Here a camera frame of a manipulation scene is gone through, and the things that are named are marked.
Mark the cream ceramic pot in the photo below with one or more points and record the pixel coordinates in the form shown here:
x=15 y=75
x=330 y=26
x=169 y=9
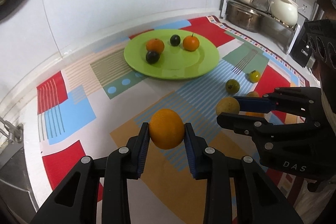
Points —
x=284 y=11

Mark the black knife block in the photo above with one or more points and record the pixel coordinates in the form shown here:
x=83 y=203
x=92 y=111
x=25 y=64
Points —
x=299 y=50

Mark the colourful patchwork tablecloth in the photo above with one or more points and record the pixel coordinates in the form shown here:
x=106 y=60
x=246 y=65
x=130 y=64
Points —
x=78 y=113

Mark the large steel pot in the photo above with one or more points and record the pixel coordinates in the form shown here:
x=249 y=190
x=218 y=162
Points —
x=244 y=18

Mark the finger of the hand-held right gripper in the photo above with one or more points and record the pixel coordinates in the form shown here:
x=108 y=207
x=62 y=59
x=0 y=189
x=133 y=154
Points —
x=236 y=121
x=252 y=104

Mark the thin gooseneck faucet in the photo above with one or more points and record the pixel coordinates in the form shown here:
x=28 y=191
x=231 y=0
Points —
x=11 y=132

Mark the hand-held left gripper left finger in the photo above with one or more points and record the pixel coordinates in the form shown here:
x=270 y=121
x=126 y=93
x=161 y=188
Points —
x=141 y=151

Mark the green plate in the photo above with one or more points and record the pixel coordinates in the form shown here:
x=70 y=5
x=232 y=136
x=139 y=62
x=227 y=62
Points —
x=183 y=66

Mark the orange with stem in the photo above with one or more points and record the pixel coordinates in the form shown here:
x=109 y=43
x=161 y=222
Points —
x=190 y=43

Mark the steel kitchen sink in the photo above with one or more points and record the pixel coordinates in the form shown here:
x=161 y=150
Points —
x=10 y=176

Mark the white metal dish rack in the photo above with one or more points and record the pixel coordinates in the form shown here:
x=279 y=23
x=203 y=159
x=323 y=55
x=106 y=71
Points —
x=291 y=40

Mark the round yellow fruit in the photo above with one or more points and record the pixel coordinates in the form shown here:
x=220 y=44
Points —
x=225 y=107
x=252 y=94

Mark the dark plum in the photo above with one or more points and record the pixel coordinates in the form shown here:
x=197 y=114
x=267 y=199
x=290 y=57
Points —
x=174 y=40
x=152 y=57

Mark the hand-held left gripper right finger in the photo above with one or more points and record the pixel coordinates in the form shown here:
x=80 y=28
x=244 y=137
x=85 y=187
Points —
x=189 y=151

